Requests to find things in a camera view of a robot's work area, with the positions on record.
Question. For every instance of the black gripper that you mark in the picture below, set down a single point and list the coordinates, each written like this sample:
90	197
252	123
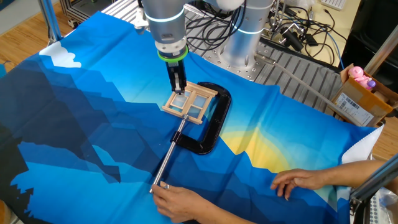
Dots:
174	67

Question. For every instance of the miniature wooden sliding window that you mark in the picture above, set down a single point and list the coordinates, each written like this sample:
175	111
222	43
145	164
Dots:
202	89

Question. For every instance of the black C-clamp with steel screw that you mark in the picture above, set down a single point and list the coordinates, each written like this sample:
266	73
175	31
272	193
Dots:
219	118

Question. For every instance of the person's left forearm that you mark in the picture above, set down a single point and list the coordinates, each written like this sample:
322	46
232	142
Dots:
227	220

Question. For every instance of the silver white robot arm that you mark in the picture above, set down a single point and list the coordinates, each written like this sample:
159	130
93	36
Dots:
164	21

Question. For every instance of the person's right forearm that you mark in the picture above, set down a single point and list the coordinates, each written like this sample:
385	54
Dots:
348	174

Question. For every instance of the person's left hand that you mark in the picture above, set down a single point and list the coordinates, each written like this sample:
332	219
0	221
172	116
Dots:
183	203

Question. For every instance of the person's right hand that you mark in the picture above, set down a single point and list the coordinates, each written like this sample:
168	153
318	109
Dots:
301	179

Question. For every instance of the blue mountain print tablecloth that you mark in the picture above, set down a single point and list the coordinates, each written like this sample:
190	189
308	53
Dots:
93	109

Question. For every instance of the black white framed cart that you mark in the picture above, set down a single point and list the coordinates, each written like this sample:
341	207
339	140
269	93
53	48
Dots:
77	12

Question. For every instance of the white computer keyboard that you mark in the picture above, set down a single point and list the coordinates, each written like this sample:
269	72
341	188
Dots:
334	3

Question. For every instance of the pink plastic toy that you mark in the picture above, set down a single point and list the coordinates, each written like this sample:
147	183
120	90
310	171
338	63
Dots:
357	74

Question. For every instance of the cardboard box with label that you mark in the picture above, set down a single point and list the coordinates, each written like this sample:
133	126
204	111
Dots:
360	93

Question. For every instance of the purple bottle cap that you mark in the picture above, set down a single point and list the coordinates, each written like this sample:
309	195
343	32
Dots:
371	84

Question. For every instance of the large black equipment panel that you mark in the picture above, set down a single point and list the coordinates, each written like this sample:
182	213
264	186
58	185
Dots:
373	31

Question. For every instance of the clear plastic bag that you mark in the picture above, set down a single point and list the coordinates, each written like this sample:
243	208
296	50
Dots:
385	208

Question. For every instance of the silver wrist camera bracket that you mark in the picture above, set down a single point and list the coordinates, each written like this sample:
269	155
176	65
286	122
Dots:
140	20

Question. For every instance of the black clamp mount hardware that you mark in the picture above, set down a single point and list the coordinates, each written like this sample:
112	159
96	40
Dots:
292	39

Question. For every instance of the aluminium frame post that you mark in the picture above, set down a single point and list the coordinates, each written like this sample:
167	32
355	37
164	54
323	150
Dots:
382	49
49	21

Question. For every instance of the aluminium frame beam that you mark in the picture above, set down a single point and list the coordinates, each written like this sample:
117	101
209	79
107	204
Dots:
376	177

